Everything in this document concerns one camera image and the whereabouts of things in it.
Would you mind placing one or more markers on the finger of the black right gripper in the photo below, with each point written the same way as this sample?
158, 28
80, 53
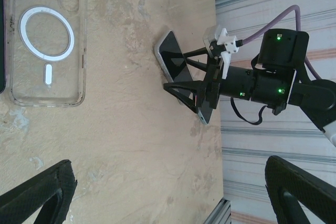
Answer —
183, 87
199, 51

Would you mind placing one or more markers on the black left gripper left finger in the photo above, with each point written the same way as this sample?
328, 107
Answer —
34, 197

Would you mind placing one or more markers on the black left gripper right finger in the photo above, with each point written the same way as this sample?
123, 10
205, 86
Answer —
304, 195

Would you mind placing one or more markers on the black smartphone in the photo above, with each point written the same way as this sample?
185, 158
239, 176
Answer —
174, 61
1, 37

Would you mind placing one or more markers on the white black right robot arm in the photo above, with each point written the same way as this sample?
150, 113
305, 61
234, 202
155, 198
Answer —
331, 136

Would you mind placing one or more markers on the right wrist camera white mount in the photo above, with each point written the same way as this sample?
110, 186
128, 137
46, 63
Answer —
228, 47

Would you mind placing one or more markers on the metal table edge rail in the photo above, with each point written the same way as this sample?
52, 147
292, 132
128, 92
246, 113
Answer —
218, 213

